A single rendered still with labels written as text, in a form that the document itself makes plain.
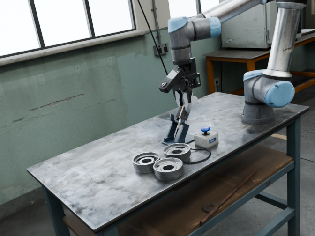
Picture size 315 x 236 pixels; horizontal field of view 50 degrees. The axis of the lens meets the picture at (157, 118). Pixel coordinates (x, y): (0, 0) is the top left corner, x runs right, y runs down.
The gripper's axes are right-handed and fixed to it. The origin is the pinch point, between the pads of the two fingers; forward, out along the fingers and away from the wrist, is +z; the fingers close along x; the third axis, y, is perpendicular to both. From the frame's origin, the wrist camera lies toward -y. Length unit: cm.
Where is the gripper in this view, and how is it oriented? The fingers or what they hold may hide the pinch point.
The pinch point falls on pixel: (183, 110)
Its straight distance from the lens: 132.8
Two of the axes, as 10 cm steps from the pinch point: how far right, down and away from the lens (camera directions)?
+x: -6.1, -1.8, 7.7
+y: 7.8, -3.1, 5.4
